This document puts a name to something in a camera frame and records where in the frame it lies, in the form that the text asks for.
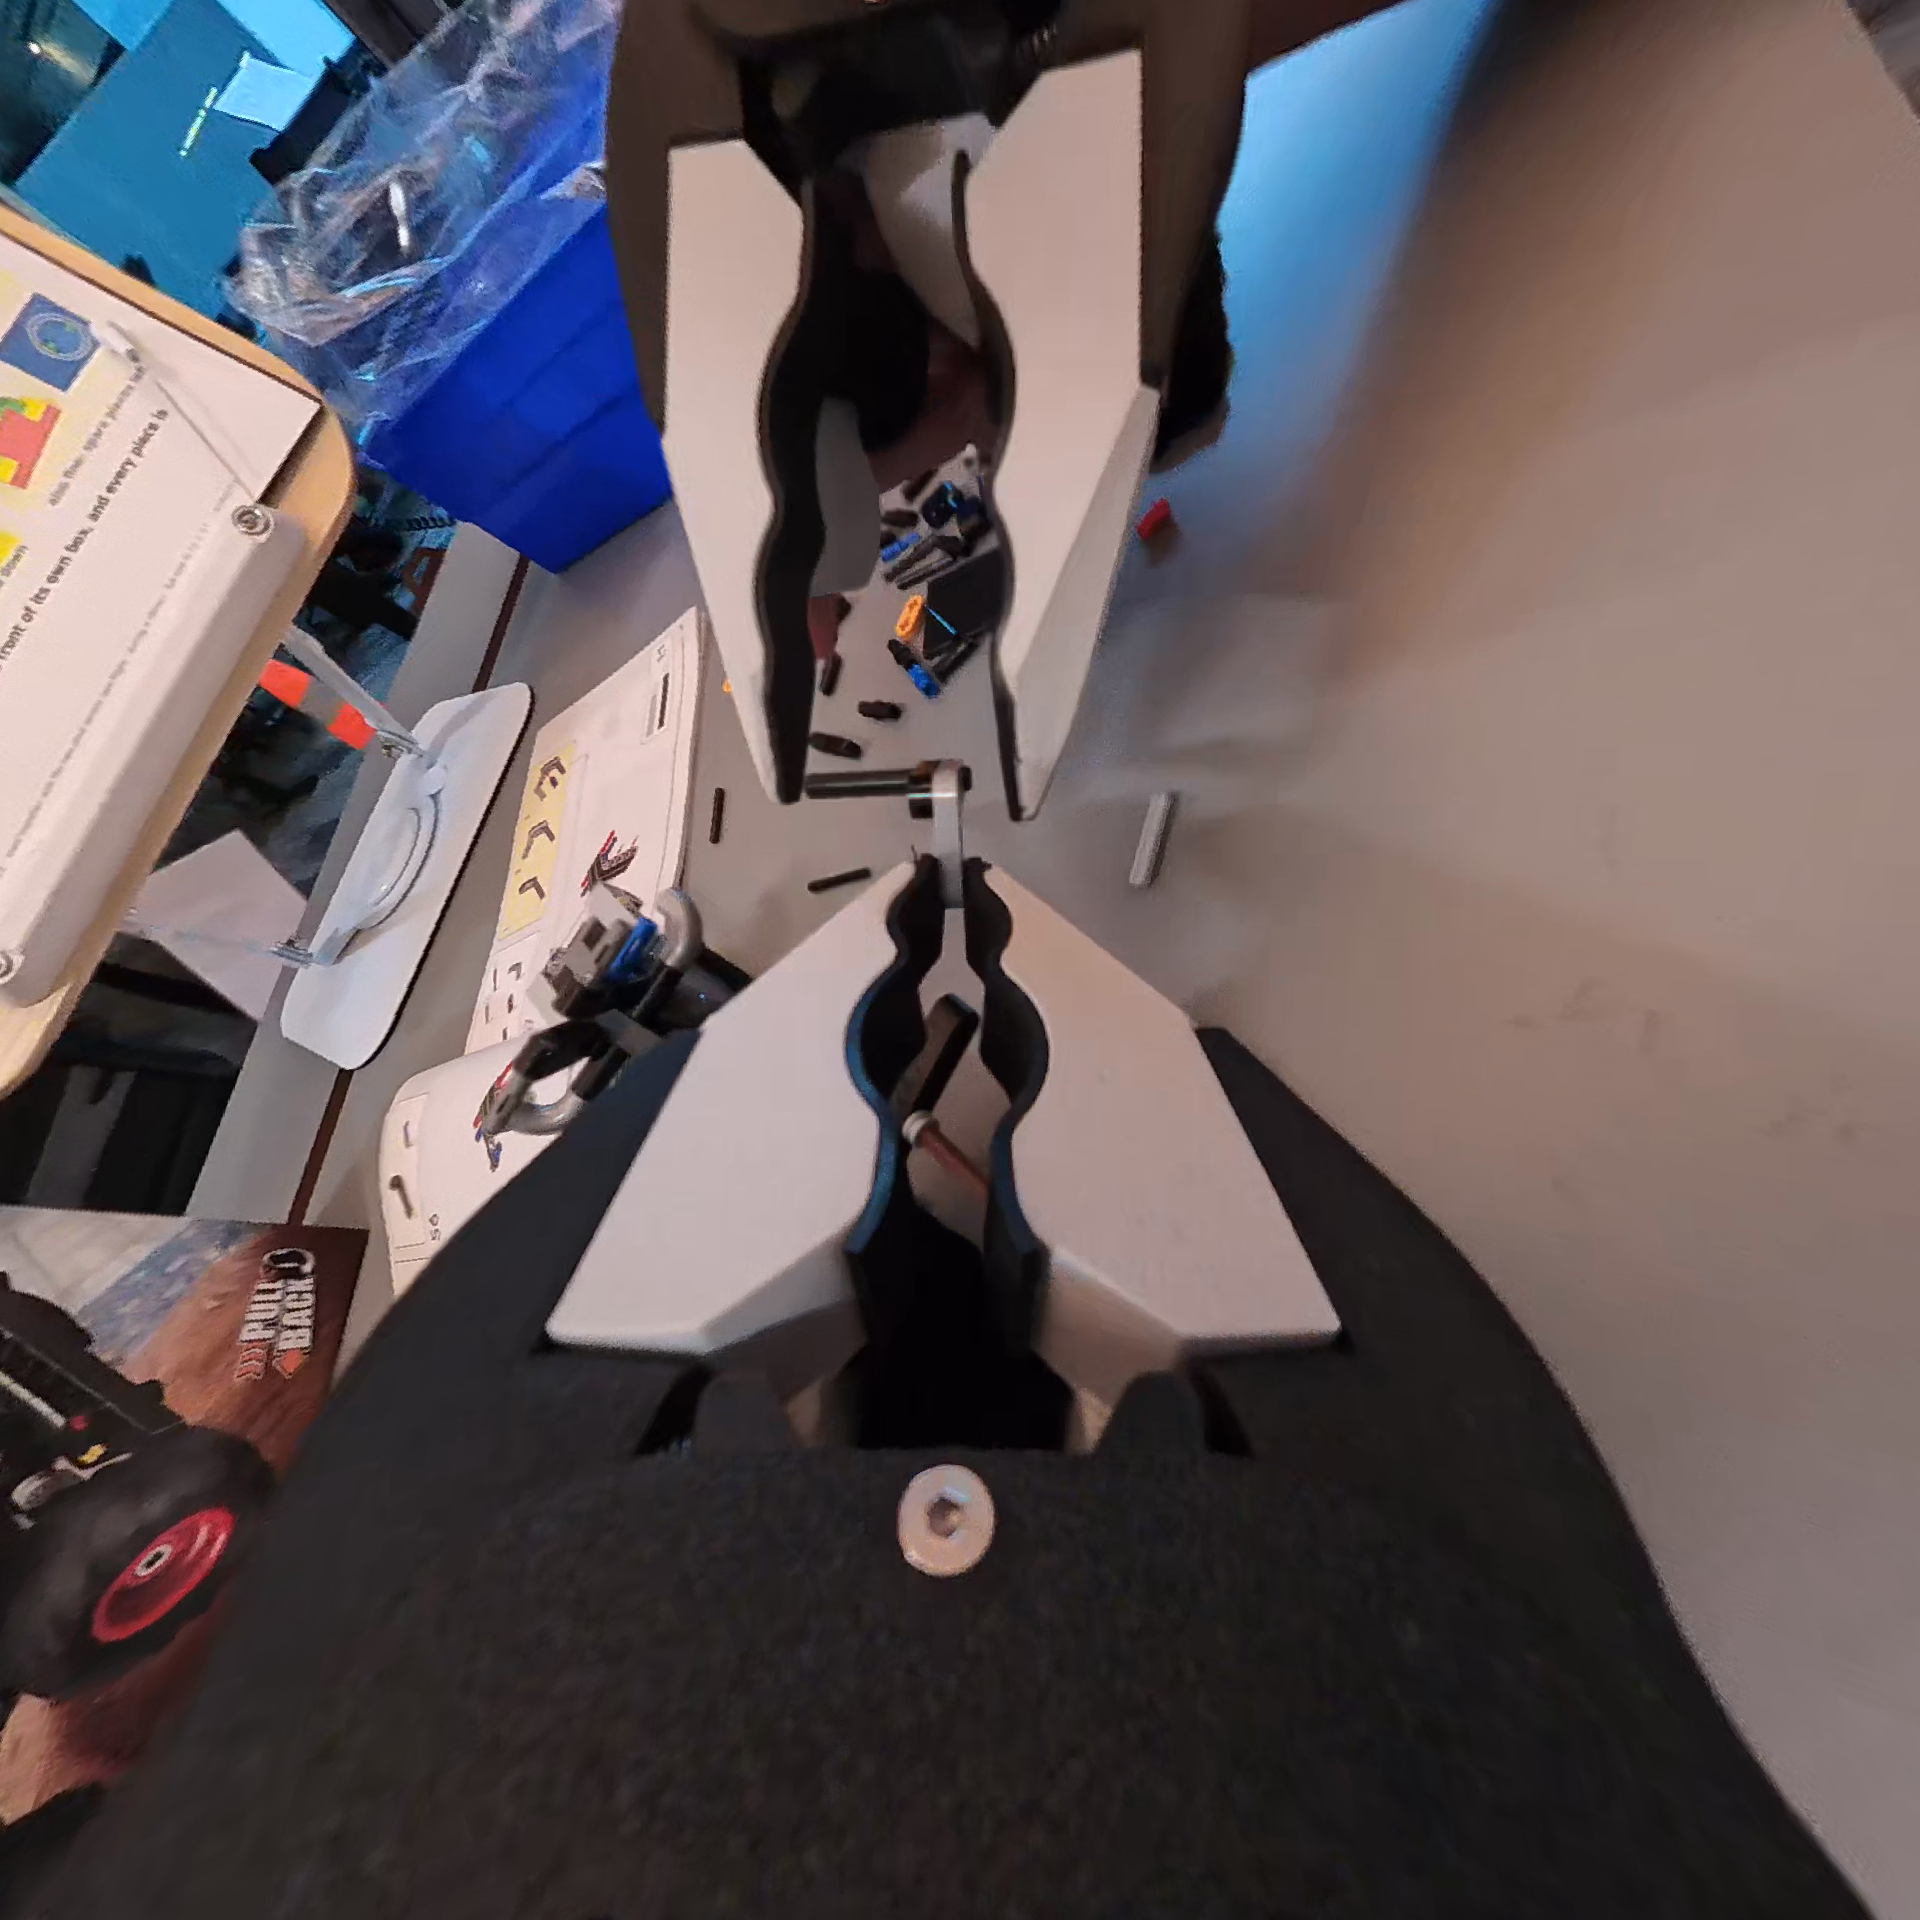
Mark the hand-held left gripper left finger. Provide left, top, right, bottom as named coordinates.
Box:
left=545, top=858, right=947, bottom=1450

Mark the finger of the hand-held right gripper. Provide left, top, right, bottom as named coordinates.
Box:
left=958, top=57, right=1168, bottom=825
left=660, top=138, right=826, bottom=807

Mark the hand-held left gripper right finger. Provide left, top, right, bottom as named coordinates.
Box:
left=966, top=864, right=1345, bottom=1450

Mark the pile of small toy pins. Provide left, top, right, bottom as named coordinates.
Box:
left=809, top=440, right=1180, bottom=759

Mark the light grey L-shaped toy beam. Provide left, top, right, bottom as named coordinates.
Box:
left=907, top=759, right=973, bottom=911

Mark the monster truck toy set box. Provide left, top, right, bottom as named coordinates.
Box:
left=0, top=1206, right=368, bottom=1833

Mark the blue plastic bin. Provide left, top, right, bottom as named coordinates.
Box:
left=353, top=193, right=677, bottom=576

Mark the clear plastic bag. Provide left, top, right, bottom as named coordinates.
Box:
left=225, top=0, right=625, bottom=430

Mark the dark grey toy panel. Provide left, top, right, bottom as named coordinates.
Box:
left=920, top=554, right=1003, bottom=663

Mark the toy chassis with grey motor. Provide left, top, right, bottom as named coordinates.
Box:
left=478, top=883, right=753, bottom=1138

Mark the building instruction booklet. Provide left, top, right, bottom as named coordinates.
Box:
left=374, top=607, right=706, bottom=1295

